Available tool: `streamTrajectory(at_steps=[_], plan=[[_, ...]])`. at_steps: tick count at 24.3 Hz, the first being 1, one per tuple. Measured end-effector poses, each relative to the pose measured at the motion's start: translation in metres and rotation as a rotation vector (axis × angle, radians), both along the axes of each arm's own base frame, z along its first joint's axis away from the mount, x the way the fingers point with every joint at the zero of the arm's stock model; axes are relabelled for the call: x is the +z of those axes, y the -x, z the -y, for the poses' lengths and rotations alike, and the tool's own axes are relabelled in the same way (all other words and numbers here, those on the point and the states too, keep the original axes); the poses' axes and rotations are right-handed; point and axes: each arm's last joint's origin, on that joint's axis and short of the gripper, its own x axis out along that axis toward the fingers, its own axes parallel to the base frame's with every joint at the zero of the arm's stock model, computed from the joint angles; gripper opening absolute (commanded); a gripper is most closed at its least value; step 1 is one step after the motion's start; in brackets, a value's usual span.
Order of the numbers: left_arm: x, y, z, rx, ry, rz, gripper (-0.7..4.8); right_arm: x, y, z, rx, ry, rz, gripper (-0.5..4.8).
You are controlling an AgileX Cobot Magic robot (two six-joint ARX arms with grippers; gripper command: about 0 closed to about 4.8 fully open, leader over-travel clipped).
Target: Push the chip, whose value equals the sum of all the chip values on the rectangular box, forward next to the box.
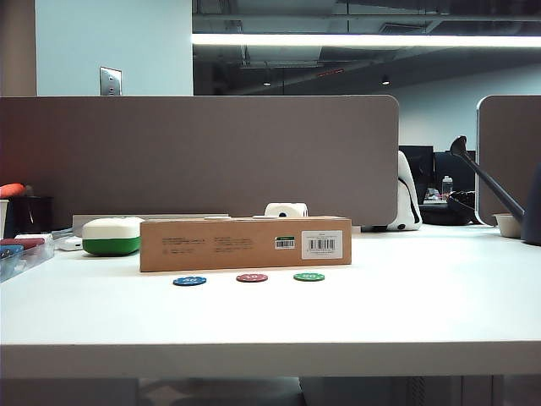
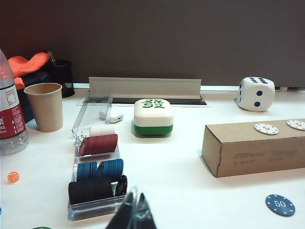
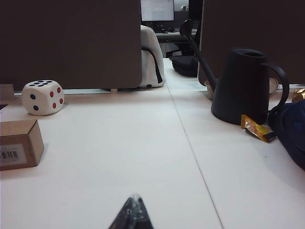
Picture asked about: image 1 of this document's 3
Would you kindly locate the red poker chip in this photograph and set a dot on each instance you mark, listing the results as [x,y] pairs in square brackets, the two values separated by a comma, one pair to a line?
[252,278]

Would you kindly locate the green poker chip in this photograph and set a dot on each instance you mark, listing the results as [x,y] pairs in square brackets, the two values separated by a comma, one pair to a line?
[309,276]

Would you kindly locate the small white device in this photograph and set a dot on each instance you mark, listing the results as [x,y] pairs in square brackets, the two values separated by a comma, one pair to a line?
[69,243]

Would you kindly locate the grey divider with white edge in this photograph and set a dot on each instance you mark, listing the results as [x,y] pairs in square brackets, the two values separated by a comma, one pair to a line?
[511,160]

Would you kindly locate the white and black figure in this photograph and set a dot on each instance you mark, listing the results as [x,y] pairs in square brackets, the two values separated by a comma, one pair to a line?
[408,199]

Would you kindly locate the black monitor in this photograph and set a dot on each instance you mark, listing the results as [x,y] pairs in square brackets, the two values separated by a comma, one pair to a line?
[420,169]
[458,169]

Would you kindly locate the brown cardboard box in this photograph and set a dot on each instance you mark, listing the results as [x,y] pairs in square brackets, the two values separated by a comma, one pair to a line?
[236,249]

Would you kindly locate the orange object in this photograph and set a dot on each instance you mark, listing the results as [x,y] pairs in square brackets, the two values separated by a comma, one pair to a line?
[12,190]

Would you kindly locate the dark grey watering can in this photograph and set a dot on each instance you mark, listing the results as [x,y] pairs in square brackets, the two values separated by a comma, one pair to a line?
[486,175]

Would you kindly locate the ceiling light strip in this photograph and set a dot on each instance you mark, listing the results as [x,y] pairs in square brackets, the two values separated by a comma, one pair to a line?
[359,40]

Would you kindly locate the wide grey desk divider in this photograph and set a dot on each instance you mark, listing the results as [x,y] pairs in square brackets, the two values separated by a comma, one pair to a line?
[190,156]

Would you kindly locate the clear plastic chip tray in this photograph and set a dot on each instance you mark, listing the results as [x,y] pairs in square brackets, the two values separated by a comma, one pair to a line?
[36,260]

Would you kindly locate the black cup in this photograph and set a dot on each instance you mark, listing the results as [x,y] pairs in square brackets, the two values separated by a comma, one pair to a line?
[31,213]

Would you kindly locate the white and green case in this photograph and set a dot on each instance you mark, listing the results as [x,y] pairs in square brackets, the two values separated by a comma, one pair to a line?
[110,237]

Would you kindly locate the black bag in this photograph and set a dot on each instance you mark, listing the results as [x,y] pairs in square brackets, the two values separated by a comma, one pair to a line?
[448,213]

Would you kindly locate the small white paper bowl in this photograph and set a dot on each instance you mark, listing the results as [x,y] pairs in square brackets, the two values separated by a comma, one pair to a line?
[508,226]

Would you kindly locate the metal wall plate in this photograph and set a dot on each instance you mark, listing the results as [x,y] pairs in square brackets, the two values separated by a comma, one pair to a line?
[110,80]

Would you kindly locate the blue chip stack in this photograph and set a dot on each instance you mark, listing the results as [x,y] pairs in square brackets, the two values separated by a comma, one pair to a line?
[9,252]

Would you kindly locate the red chip stack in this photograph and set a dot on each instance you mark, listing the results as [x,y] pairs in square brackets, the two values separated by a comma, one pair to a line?
[25,243]

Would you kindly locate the blue poker chip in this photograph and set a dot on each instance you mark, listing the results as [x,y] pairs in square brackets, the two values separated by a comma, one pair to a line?
[188,281]

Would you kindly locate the clear water bottle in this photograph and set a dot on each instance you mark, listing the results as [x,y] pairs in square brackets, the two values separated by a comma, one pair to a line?
[447,185]

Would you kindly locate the white cup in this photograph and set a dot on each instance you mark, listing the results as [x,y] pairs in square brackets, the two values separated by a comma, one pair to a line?
[3,217]

